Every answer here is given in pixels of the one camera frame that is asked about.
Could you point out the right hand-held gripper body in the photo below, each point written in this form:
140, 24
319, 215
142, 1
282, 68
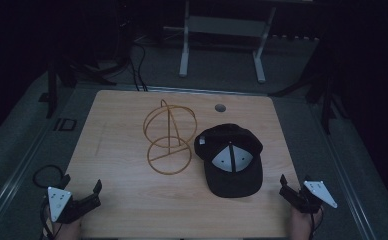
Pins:
318, 193

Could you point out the person's left hand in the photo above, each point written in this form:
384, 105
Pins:
69, 230

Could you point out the grey table grommet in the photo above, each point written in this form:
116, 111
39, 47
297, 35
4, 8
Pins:
220, 107

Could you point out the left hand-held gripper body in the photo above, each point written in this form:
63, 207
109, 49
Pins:
59, 200

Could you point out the person's right hand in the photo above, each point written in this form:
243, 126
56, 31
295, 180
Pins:
300, 225

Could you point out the black baseball cap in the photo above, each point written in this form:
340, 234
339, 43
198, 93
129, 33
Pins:
230, 160

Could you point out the white metal stand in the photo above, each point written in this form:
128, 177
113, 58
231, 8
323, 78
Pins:
222, 26

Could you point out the black floor bracket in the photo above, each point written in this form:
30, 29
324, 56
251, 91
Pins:
65, 124

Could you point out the black tripod stand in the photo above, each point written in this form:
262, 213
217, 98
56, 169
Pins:
60, 71
322, 86

